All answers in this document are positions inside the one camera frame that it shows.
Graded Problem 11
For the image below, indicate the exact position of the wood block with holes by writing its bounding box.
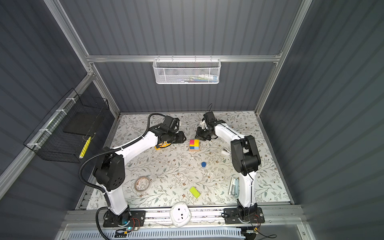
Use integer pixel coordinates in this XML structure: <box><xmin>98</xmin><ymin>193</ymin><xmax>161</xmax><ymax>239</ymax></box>
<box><xmin>189</xmin><ymin>140</ymin><xmax>201</xmax><ymax>152</ymax></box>

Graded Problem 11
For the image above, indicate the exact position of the lime green block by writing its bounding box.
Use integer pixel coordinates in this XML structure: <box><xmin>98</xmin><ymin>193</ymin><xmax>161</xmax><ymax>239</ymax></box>
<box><xmin>189</xmin><ymin>187</ymin><xmax>201</xmax><ymax>199</ymax></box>

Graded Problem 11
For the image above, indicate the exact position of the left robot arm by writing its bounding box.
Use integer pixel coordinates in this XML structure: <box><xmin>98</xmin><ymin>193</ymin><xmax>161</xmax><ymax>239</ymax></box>
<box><xmin>93</xmin><ymin>113</ymin><xmax>187</xmax><ymax>216</ymax></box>

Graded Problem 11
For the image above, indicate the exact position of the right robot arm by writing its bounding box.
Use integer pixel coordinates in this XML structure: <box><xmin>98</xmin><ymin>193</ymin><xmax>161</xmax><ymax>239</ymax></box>
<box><xmin>195</xmin><ymin>112</ymin><xmax>261</xmax><ymax>211</ymax></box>

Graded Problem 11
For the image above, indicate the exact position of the yellow calculator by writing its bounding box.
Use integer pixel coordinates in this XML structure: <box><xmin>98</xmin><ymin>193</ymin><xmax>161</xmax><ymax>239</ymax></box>
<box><xmin>155</xmin><ymin>142</ymin><xmax>172</xmax><ymax>150</ymax></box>

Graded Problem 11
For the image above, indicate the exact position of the white staple remover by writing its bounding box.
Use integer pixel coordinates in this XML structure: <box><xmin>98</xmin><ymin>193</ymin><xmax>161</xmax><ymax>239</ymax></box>
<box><xmin>221</xmin><ymin>150</ymin><xmax>231</xmax><ymax>156</ymax></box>

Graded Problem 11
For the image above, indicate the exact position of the clear tape roll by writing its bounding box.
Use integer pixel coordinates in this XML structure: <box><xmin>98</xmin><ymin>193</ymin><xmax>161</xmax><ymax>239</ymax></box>
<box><xmin>134</xmin><ymin>176</ymin><xmax>151</xmax><ymax>192</ymax></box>

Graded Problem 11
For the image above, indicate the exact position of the white round device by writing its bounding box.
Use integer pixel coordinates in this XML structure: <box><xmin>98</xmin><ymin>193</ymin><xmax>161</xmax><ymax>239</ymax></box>
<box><xmin>170</xmin><ymin>202</ymin><xmax>192</xmax><ymax>228</ymax></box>

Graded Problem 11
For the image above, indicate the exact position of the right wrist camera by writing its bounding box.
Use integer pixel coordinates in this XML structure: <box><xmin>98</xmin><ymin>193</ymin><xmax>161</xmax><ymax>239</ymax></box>
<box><xmin>204</xmin><ymin>111</ymin><xmax>217</xmax><ymax>125</ymax></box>

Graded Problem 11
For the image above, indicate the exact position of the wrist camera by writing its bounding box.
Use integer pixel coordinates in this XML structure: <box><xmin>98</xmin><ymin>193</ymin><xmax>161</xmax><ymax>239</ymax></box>
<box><xmin>204</xmin><ymin>111</ymin><xmax>217</xmax><ymax>125</ymax></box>
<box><xmin>163</xmin><ymin>116</ymin><xmax>180</xmax><ymax>131</ymax></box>

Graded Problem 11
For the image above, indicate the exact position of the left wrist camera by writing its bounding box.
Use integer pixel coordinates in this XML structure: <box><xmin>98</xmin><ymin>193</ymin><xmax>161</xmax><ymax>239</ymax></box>
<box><xmin>163</xmin><ymin>116</ymin><xmax>180</xmax><ymax>131</ymax></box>

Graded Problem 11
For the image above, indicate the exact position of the white wire basket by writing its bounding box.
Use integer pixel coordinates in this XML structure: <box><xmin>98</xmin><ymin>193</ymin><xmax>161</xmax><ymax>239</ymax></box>
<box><xmin>153</xmin><ymin>60</ymin><xmax>222</xmax><ymax>85</ymax></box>

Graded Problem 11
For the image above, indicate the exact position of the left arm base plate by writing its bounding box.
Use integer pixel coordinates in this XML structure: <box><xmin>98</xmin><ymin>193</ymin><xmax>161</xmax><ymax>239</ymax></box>
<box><xmin>103</xmin><ymin>210</ymin><xmax>147</xmax><ymax>228</ymax></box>

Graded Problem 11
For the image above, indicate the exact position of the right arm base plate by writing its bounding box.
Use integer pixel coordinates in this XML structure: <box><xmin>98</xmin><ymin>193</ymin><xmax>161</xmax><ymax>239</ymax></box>
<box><xmin>221</xmin><ymin>207</ymin><xmax>265</xmax><ymax>225</ymax></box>

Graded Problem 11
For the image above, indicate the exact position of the black wire basket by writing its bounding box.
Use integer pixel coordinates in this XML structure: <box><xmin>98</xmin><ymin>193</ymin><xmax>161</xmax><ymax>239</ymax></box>
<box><xmin>24</xmin><ymin>90</ymin><xmax>110</xmax><ymax>164</ymax></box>

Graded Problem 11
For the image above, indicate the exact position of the black corrugated cable conduit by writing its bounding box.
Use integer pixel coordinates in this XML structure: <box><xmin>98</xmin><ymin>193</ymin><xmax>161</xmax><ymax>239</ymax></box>
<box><xmin>78</xmin><ymin>112</ymin><xmax>166</xmax><ymax>240</ymax></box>

